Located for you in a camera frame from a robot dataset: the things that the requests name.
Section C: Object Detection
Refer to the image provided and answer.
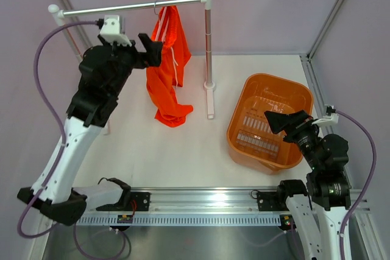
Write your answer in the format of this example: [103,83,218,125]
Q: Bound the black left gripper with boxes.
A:
[98,33,162,98]

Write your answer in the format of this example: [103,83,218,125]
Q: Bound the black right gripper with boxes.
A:
[265,109,323,171]

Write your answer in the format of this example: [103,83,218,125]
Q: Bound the orange shorts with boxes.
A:
[146,6,193,128]

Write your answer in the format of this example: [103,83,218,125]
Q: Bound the pink clothes hanger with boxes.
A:
[154,7,169,43]

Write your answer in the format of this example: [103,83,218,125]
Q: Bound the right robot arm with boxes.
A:
[264,106,352,259]

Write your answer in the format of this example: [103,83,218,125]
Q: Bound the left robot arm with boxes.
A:
[17,33,163,226]

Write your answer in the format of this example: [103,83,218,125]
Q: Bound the orange plastic laundry basket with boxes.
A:
[227,74,313,175]

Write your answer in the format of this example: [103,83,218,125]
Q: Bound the white metal clothes rack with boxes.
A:
[48,0,215,128]

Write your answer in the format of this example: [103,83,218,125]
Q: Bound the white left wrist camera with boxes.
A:
[97,15,135,47]

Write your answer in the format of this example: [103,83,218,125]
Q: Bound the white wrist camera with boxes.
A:
[97,15,135,47]
[312,105,339,127]

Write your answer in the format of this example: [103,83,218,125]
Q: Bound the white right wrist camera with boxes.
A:
[312,105,339,127]

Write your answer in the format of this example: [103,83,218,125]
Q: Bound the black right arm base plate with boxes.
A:
[250,190,283,211]

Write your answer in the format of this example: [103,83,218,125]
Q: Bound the aluminium mounting rail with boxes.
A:
[39,186,371,214]

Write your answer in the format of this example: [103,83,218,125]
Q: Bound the white slotted cable duct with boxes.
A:
[77,213,281,227]

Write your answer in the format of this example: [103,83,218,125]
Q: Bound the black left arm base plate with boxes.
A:
[129,191,151,212]

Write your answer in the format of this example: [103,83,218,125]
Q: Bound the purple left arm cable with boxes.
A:
[17,19,104,239]

